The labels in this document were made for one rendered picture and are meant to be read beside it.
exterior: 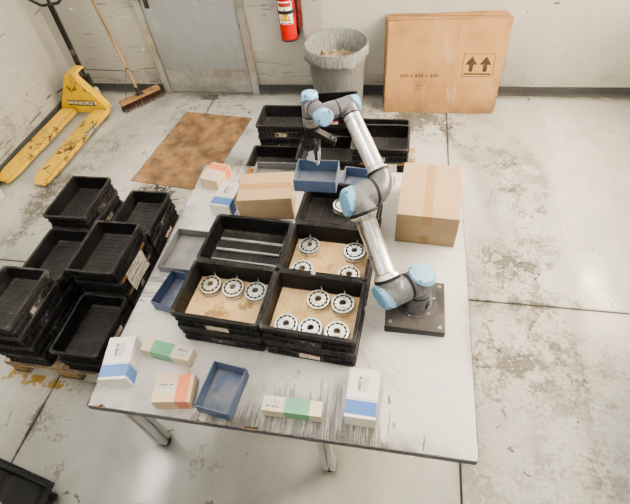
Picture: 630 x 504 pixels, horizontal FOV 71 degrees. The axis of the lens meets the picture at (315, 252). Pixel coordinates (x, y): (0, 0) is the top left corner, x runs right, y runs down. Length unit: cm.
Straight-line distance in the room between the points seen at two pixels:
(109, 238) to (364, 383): 194
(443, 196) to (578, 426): 140
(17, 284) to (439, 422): 247
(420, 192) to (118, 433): 213
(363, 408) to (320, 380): 25
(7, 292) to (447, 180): 258
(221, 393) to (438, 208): 132
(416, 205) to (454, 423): 102
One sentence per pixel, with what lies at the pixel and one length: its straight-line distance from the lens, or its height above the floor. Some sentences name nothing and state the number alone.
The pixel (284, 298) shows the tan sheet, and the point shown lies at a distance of 201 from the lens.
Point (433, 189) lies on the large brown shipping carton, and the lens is 237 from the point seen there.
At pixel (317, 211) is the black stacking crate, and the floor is 83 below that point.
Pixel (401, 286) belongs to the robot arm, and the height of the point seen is 97.
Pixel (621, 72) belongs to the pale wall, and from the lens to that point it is 510.
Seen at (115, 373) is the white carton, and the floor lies 79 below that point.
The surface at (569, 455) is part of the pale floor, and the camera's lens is 278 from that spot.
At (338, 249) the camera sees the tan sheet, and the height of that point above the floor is 83.
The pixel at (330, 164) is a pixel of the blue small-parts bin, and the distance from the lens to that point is 217.
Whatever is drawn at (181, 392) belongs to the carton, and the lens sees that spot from 197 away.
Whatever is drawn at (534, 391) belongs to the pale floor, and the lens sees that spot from 285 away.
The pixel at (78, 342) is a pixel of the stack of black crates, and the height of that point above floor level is 27.
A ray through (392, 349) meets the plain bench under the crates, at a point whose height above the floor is 70.
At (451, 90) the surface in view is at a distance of 454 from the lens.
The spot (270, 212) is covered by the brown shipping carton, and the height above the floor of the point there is 76.
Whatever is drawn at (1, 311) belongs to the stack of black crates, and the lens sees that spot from 310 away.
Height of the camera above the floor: 247
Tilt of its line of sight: 50 degrees down
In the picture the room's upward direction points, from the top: 7 degrees counter-clockwise
